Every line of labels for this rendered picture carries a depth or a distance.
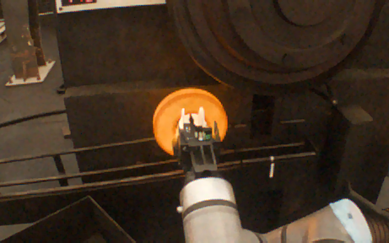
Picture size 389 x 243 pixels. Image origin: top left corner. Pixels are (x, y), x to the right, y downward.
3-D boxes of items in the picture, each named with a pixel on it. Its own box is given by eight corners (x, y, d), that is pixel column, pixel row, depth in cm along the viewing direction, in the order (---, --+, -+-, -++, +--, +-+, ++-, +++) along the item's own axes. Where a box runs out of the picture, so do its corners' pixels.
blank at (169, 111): (148, 94, 72) (148, 101, 69) (221, 82, 74) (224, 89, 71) (159, 155, 80) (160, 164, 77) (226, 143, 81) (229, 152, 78)
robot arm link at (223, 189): (233, 223, 60) (178, 229, 58) (228, 199, 63) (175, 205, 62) (240, 196, 53) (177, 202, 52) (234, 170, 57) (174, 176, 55)
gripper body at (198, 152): (217, 117, 64) (229, 170, 56) (213, 148, 70) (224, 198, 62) (175, 121, 63) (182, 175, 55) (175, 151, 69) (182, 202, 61)
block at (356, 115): (316, 174, 102) (331, 102, 90) (339, 170, 103) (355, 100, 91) (332, 197, 93) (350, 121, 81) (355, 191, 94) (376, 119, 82)
